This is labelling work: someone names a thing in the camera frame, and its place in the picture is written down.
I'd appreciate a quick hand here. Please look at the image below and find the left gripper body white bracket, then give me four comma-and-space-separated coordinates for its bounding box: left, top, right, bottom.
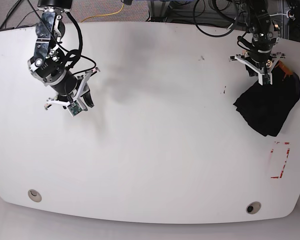
229, 50, 286, 73

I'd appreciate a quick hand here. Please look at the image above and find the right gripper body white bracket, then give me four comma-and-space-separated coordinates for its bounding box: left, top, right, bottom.
44, 67, 100, 110

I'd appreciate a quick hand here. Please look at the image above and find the black t-shirt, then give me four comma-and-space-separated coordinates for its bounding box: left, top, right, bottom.
233, 60, 300, 137

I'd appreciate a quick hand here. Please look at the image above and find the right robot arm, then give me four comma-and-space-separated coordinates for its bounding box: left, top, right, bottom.
27, 0, 99, 117

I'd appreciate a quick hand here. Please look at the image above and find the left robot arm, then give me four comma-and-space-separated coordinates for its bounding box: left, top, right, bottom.
192, 0, 285, 85

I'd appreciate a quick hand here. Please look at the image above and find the red tape rectangle marking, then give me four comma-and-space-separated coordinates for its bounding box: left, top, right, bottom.
267, 141, 291, 179

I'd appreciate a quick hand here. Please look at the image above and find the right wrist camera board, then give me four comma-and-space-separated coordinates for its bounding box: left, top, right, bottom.
66, 99, 88, 117

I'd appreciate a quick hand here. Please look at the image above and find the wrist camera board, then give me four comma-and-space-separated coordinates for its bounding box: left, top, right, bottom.
66, 99, 88, 117
258, 70, 273, 86

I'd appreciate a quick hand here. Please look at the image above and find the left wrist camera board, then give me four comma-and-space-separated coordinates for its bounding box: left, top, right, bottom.
258, 70, 273, 86

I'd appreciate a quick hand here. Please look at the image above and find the white cable on floor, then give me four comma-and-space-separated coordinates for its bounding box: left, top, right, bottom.
271, 11, 290, 19

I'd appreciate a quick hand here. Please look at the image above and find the left table cable grommet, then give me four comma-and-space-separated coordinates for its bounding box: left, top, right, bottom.
28, 189, 42, 203

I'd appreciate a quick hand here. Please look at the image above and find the table cable grommet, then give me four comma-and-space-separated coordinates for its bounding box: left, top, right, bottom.
246, 201, 262, 215
28, 189, 42, 203

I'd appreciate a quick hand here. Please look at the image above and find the yellow cable on floor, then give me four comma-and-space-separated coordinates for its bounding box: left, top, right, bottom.
80, 2, 127, 23

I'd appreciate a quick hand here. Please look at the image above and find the aluminium frame stand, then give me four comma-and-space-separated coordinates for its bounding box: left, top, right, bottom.
147, 0, 171, 23

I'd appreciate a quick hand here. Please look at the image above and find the right table cable grommet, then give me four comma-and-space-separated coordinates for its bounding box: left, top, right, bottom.
246, 201, 262, 215

